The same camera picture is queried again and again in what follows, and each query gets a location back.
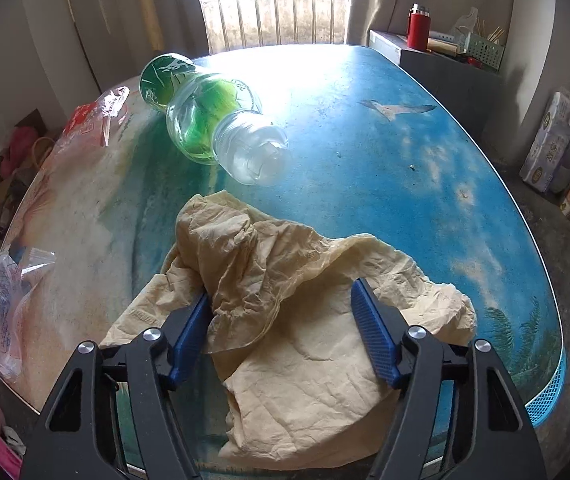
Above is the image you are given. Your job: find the beige paper bag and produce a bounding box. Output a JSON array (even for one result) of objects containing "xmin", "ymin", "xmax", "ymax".
[{"xmin": 104, "ymin": 191, "xmax": 477, "ymax": 470}]

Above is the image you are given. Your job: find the small clear plastic bag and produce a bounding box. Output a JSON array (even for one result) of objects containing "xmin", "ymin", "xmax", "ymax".
[{"xmin": 0, "ymin": 247, "xmax": 56, "ymax": 382}]

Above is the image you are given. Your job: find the green label plastic bottle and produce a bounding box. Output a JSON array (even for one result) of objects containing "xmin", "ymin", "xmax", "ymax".
[{"xmin": 140, "ymin": 53, "xmax": 289, "ymax": 185}]

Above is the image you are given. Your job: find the red printed clear plastic bag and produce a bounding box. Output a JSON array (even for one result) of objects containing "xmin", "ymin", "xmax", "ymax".
[{"xmin": 42, "ymin": 86, "xmax": 131, "ymax": 170}]

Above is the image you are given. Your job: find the blue plastic trash basket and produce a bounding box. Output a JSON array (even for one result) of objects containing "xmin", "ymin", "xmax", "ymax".
[{"xmin": 525, "ymin": 350, "xmax": 567, "ymax": 428}]

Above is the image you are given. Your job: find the wrapped tissue roll pack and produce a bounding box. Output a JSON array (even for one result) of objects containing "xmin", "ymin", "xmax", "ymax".
[{"xmin": 520, "ymin": 88, "xmax": 570, "ymax": 193}]

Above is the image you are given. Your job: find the cardboard box with pink items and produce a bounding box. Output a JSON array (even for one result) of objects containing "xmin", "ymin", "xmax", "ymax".
[{"xmin": 0, "ymin": 108, "xmax": 62, "ymax": 212}]

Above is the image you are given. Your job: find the grey cabinet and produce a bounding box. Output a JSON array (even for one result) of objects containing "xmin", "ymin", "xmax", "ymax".
[{"xmin": 369, "ymin": 30, "xmax": 502, "ymax": 143}]

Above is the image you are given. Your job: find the wooden rolling pin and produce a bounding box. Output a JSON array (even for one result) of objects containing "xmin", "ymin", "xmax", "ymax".
[{"xmin": 427, "ymin": 38, "xmax": 459, "ymax": 58}]

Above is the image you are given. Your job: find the green plastic basket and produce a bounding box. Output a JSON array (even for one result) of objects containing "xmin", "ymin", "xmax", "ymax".
[{"xmin": 462, "ymin": 32, "xmax": 504, "ymax": 70}]

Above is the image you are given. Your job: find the red thermos bottle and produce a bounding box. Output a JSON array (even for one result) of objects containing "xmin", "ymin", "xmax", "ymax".
[{"xmin": 407, "ymin": 3, "xmax": 430, "ymax": 51}]

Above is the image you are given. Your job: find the window railing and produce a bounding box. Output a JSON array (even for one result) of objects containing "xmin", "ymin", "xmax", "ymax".
[{"xmin": 199, "ymin": 0, "xmax": 351, "ymax": 53}]

